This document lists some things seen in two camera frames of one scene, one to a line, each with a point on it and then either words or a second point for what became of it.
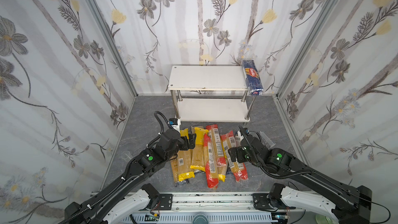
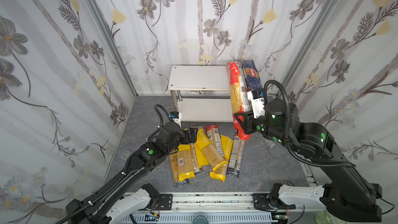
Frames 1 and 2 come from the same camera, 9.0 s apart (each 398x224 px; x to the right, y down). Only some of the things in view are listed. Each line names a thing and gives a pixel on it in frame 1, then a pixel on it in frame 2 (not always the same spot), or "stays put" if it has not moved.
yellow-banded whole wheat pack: (182, 166) stays put
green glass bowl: (322, 219) stays put
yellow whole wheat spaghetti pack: (217, 144) stays put
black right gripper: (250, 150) to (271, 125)
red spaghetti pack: (211, 172) to (235, 91)
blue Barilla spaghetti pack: (253, 78) stays put
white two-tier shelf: (209, 78) stays put
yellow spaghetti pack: (198, 154) to (213, 156)
